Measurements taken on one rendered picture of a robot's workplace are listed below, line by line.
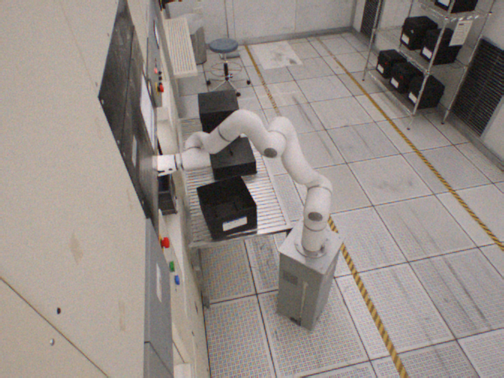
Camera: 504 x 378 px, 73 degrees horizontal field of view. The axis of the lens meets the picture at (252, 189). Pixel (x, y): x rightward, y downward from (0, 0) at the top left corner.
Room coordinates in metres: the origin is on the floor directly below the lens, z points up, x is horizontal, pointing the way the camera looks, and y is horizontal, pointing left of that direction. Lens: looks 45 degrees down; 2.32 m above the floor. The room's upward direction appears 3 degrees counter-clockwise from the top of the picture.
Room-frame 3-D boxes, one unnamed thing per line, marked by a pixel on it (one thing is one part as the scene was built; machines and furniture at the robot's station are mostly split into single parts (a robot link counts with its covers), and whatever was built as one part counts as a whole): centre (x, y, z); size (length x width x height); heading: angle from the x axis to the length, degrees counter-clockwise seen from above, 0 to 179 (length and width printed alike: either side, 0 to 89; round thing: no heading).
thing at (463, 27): (3.14, -1.98, 1.05); 0.17 x 0.03 x 0.26; 100
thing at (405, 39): (3.74, -1.89, 0.81); 0.30 x 0.28 x 0.26; 5
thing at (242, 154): (1.81, 0.13, 0.83); 0.29 x 0.29 x 0.13; 10
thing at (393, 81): (3.71, -1.89, 0.31); 0.30 x 0.28 x 0.26; 10
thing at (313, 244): (1.10, -0.31, 0.85); 0.19 x 0.19 x 0.18
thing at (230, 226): (1.33, 0.15, 0.85); 0.28 x 0.28 x 0.17; 19
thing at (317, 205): (1.06, -0.30, 1.07); 0.19 x 0.12 x 0.24; 163
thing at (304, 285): (1.10, -0.31, 0.38); 0.28 x 0.28 x 0.76; 55
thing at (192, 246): (1.80, 0.18, 0.38); 1.30 x 0.60 x 0.76; 10
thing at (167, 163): (1.26, 0.40, 1.25); 0.11 x 0.10 x 0.07; 99
